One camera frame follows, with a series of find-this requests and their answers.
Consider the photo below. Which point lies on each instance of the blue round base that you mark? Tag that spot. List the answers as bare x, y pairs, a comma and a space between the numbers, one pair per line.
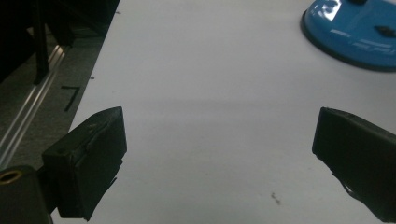
355, 31

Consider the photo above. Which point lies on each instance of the black stand leg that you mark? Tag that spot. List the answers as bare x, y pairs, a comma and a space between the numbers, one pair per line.
40, 46

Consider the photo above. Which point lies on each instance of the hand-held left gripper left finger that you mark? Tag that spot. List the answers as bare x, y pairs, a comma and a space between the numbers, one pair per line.
84, 158

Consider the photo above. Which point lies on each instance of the metal rail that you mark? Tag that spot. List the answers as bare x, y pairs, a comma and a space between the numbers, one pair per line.
29, 105

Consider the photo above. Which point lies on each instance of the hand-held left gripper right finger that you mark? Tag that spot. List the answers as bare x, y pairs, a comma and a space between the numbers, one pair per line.
361, 155

